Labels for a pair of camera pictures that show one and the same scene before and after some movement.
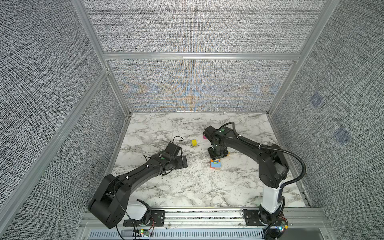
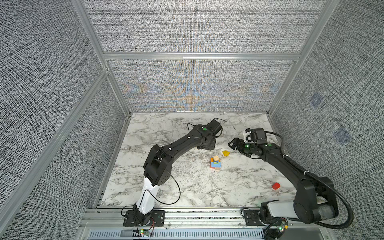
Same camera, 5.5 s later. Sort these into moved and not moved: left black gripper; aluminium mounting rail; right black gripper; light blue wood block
Moved: right black gripper; left black gripper
Not moved: light blue wood block; aluminium mounting rail
